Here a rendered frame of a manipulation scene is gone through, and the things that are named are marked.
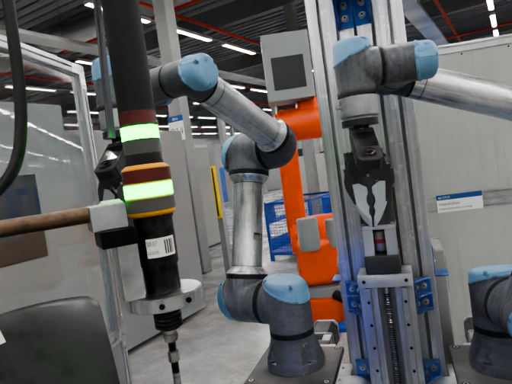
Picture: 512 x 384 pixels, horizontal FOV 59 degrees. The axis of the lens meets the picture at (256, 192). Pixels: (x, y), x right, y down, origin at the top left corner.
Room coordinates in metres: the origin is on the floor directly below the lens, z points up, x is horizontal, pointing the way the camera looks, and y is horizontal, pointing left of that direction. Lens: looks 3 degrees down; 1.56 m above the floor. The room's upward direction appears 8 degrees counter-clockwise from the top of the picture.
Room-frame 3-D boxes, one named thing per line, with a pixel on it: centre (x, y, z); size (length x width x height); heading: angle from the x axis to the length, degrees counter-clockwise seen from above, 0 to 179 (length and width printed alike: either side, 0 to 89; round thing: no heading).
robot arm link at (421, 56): (0.91, -0.32, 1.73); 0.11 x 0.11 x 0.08; 87
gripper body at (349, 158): (0.90, -0.22, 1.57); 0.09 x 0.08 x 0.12; 173
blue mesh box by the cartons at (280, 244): (7.74, -0.76, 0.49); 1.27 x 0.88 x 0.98; 150
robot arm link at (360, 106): (0.90, -0.22, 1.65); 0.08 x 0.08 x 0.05
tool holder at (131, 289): (0.41, 0.11, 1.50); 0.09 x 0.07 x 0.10; 117
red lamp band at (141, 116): (0.41, 0.10, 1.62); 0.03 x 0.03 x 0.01
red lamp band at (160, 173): (0.41, 0.10, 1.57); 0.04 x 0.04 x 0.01
